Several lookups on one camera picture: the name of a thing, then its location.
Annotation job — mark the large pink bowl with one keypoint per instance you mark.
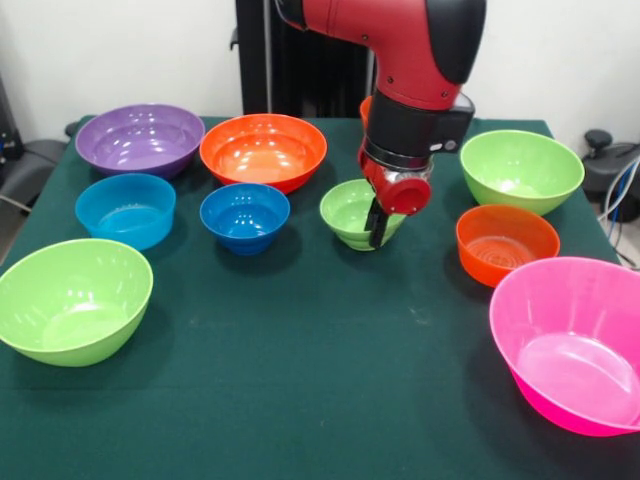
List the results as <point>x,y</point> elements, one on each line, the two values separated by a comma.
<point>565,340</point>

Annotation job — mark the small green bowl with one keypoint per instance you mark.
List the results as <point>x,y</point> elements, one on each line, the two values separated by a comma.
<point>345,210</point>

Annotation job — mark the small translucent orange bowl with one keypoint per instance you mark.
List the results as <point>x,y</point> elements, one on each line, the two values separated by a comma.
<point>500,245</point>
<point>365,112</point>

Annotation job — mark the small dark blue bowl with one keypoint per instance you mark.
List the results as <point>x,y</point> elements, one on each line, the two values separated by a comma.
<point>245,220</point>

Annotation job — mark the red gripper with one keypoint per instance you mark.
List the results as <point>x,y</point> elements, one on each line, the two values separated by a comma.
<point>405,197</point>

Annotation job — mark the purple bowl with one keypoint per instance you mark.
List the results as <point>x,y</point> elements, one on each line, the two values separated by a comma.
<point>140,145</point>

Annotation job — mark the large green bowl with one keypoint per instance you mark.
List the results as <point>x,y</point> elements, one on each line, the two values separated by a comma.
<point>520,170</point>
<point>75,300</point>

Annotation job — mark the light blue translucent bowl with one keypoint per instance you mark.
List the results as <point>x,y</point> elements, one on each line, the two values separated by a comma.
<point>125,215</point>

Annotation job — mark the dark green table cloth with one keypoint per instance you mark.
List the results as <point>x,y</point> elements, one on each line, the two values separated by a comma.
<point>300,325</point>

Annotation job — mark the black equipment stand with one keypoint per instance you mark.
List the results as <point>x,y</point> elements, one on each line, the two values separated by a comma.
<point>5,125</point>

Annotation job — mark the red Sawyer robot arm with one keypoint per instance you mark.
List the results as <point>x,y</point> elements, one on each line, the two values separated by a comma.
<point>400,50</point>

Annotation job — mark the large orange bowl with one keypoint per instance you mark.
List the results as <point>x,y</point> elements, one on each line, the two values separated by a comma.
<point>262,155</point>

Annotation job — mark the black office chair base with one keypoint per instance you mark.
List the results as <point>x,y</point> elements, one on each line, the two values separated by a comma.
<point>30,170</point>
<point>600,170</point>

